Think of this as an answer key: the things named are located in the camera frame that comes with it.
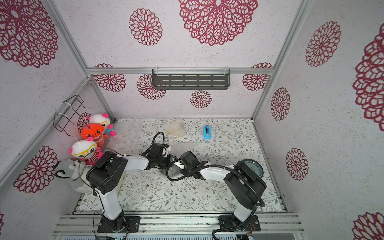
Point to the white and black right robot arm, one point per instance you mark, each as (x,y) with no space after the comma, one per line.
(244,180)

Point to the blue tape dispenser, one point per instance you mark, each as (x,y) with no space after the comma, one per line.
(207,133)

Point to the blue floral ceramic plate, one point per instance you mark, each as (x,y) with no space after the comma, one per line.
(255,167)

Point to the red monster plush toy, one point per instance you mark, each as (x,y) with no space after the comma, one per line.
(96,131)

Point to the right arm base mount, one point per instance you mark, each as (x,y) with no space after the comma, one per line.
(231,224)

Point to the grey plush koala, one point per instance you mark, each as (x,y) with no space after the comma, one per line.
(74,172)

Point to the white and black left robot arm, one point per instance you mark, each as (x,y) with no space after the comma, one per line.
(105,175)

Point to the white plush with blue dots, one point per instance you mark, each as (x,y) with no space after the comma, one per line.
(104,120)

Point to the cream plate with black flowers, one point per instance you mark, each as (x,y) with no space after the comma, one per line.
(175,129)

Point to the grey slotted wall shelf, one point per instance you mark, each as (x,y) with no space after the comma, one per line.
(191,80)

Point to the white plush with striped shirt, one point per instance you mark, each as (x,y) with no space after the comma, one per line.
(87,151)

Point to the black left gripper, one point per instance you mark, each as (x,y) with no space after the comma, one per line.
(169,157)

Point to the black wire wall basket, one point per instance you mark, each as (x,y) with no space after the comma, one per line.
(73,118)

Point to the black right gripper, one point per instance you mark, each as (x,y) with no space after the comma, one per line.
(178,165)

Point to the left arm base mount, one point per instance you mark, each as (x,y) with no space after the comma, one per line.
(119,225)

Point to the clear bubble wrap sheet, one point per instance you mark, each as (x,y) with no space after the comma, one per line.
(175,129)
(177,150)

